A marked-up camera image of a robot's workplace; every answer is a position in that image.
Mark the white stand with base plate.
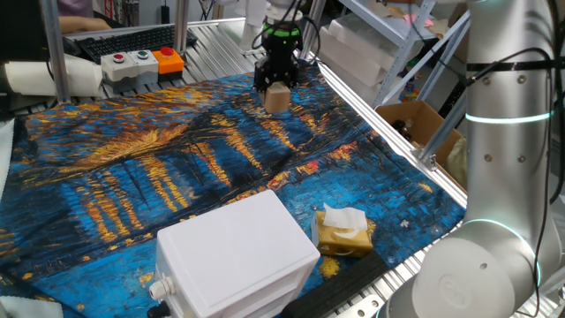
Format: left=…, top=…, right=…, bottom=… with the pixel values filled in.
left=218, top=0, right=270, bottom=55

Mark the grey two-button control box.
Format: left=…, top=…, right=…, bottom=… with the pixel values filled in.
left=100, top=49, right=160, bottom=94

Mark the orange emergency stop box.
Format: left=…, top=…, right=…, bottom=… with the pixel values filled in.
left=152, top=46, right=185, bottom=83

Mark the aluminium table edge rail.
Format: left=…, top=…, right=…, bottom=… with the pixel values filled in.
left=317, top=64, right=468, bottom=208

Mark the small wooden cube block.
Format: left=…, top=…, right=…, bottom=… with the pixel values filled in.
left=263, top=81, right=292, bottom=114

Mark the dark bottle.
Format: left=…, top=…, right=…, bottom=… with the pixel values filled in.
left=391, top=117, right=416, bottom=141

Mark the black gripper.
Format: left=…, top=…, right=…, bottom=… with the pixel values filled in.
left=253, top=35, right=304, bottom=103

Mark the black round connector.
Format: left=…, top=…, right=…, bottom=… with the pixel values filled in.
left=147, top=300, right=172, bottom=318

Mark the person's purple shirt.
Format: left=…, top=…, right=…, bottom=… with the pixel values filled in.
left=56, top=0, right=105, bottom=19

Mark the beige cloth bag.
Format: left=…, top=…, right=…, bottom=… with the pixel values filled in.
left=445, top=135, right=469, bottom=191

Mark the open cardboard box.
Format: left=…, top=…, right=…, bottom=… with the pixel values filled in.
left=374, top=100, right=469, bottom=193

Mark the white rolled sheet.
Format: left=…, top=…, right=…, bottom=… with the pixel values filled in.
left=3, top=55, right=105, bottom=98

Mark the black computer keyboard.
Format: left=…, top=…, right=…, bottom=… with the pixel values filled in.
left=74, top=24, right=199, bottom=64

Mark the grey metal shelf rack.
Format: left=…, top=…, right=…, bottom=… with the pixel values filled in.
left=339, top=0, right=471, bottom=110

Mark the black monitor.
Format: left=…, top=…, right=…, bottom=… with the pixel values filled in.
left=0, top=0, right=49, bottom=63

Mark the white plastic drawer box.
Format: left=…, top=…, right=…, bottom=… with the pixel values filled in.
left=148, top=189, right=321, bottom=318

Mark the aluminium frame post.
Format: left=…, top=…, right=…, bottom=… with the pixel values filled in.
left=40, top=0, right=72, bottom=105
left=173, top=0, right=190, bottom=57

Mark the person's bare forearm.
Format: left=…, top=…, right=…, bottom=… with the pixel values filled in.
left=58, top=15, right=112, bottom=35

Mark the blue starry night tablecloth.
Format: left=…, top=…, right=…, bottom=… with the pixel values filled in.
left=0, top=65, right=468, bottom=318

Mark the black foam strip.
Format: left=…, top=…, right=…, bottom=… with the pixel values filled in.
left=280, top=250, right=389, bottom=318

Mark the yellow tissue pack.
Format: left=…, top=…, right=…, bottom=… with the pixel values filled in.
left=310, top=202, right=375, bottom=260

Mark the white foam packing block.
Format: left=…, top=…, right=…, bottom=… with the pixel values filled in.
left=317, top=12, right=401, bottom=107

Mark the aluminium frame strut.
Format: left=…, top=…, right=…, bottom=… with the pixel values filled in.
left=417, top=90, right=470, bottom=171

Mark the colourful toy pile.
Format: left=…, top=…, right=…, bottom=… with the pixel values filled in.
left=399, top=86, right=421, bottom=103

